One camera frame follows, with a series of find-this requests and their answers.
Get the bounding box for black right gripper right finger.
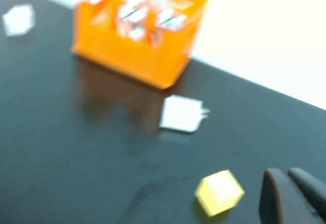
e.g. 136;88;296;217
287;167;326;218

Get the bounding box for yellow foam cube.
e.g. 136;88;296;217
195;169;246;217

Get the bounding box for white foam cube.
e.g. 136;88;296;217
2;4;36;37

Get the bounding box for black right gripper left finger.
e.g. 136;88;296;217
259;168;321;224

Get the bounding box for paper label fork character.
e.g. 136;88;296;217
118;4;148;23

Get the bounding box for orange plastic cutlery holder crate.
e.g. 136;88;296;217
70;0;210;90

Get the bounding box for white USB wall charger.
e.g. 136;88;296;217
159;94;211;135

